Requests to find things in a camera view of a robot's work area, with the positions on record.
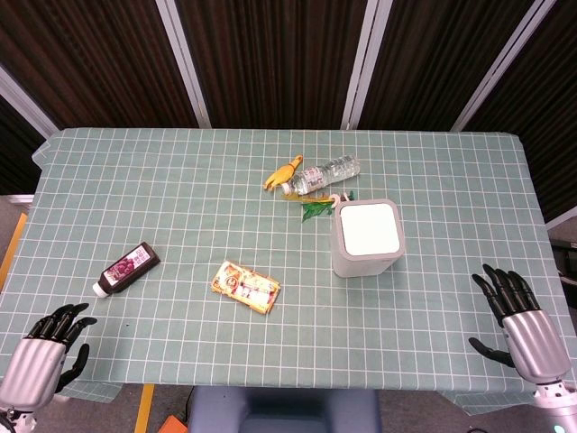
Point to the orange transparent plastic piece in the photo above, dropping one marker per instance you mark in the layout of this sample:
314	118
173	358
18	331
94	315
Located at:
299	197

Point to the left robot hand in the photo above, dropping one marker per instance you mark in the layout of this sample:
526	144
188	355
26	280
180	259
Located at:
31	361

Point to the green plastic leaf sprig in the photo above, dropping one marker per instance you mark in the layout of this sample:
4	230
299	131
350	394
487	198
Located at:
316	209

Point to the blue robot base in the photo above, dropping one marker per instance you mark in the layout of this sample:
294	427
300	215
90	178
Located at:
284	411

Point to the orange snack packet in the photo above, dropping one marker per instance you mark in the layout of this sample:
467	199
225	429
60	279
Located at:
245	287

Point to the dark purple juice bottle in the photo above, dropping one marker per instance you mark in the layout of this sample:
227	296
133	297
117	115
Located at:
126	269

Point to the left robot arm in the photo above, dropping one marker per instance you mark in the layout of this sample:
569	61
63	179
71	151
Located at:
15	419

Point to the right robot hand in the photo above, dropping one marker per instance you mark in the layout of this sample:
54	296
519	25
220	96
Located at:
532	343

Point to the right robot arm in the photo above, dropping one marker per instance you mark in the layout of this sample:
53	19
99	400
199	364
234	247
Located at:
553	406

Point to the clear plastic water bottle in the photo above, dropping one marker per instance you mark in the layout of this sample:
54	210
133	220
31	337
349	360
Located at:
325	175

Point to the green checked tablecloth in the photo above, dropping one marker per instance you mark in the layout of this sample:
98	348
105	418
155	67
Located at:
225	252

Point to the yellow rubber chicken toy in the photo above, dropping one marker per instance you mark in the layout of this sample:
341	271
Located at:
284	173

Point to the white square container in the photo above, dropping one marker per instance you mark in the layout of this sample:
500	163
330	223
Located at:
367	238

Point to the white plastic hook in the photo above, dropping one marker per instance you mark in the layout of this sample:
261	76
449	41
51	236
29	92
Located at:
337	198

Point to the orange box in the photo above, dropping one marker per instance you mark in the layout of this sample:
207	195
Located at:
172	425

